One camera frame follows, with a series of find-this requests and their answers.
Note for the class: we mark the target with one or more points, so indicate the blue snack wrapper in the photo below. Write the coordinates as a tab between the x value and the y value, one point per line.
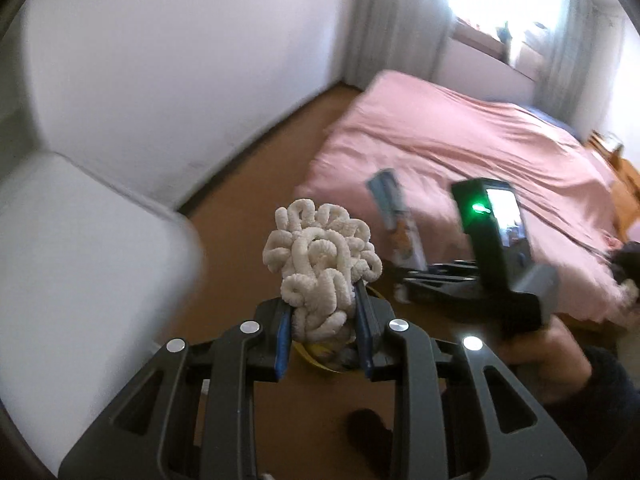
400	220

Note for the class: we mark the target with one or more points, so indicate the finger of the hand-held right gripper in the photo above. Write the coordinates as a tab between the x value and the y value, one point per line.
452	267
440	290

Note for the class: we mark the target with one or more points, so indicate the dark plush object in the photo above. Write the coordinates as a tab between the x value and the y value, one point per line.
627	260

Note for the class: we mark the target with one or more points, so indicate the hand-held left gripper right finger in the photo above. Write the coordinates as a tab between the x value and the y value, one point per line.
364	330

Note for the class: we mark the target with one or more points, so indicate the grey curtain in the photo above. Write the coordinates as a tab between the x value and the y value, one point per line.
570	50
390	20

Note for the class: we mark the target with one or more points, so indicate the pink bed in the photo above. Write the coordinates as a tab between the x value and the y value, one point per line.
475	135

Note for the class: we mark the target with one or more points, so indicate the wooden nightstand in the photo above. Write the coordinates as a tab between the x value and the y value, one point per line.
625	175

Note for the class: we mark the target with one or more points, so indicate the yellow bin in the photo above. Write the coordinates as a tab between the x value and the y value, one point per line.
322	357

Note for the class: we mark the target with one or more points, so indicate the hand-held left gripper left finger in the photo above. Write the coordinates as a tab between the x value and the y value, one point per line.
282	340

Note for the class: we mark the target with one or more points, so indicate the person's right hand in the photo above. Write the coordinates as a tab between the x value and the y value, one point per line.
555	355

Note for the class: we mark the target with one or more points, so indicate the blue pillow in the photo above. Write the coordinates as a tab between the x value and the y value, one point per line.
550	117

